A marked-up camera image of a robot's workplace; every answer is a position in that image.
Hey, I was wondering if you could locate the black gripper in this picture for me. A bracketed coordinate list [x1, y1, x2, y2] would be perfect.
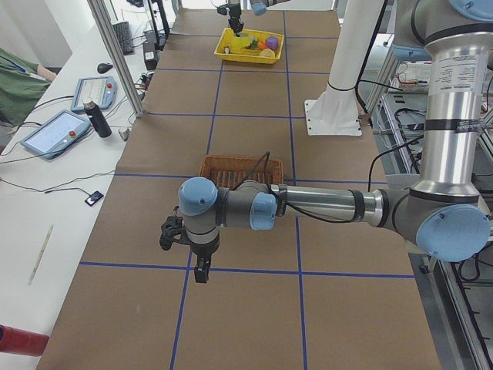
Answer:
[190, 242, 219, 284]
[228, 7, 243, 36]

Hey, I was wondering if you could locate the yellow tape roll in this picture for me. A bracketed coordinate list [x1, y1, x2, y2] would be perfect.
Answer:
[231, 32, 252, 49]

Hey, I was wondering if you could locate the yellow plastic basket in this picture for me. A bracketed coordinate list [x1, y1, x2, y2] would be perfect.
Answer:
[214, 28, 284, 65]

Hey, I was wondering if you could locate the brown wicker basket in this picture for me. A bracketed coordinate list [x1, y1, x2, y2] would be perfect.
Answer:
[200, 155, 266, 189]

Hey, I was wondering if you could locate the toy carrot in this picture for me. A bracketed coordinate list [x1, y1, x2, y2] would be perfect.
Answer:
[250, 39, 268, 50]

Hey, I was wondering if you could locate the purple sponge block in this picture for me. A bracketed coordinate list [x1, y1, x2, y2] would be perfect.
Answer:
[265, 35, 279, 51]

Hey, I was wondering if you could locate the croissant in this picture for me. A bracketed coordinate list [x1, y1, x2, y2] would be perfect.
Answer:
[259, 49, 276, 59]

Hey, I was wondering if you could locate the black keyboard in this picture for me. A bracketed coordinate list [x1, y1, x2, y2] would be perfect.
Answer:
[112, 22, 134, 56]

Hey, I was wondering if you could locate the small black device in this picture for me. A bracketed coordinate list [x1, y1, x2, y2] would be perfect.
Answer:
[84, 190, 104, 207]

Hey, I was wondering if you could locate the computer mouse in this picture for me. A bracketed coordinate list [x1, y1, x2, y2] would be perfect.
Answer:
[96, 62, 113, 74]

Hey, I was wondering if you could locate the teach pendant far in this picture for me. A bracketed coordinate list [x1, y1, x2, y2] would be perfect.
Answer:
[70, 76, 117, 113]

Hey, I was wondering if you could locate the teach pendant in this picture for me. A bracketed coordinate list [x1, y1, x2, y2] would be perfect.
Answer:
[21, 110, 90, 160]
[70, 76, 117, 113]

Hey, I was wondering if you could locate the wooden stick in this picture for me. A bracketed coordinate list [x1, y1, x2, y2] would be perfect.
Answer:
[28, 224, 54, 285]

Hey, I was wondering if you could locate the black water bottle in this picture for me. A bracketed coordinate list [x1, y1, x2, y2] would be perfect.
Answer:
[82, 97, 112, 138]

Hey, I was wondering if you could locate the red cylinder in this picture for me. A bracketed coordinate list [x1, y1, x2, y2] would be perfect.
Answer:
[1, 325, 49, 357]

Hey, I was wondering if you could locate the teach pendant near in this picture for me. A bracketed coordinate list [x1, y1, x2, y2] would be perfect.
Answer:
[21, 110, 90, 160]

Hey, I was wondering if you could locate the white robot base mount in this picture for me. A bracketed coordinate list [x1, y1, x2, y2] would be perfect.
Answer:
[304, 0, 385, 136]

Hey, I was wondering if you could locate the aluminium frame post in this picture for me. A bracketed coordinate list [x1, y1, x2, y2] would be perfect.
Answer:
[87, 0, 144, 118]

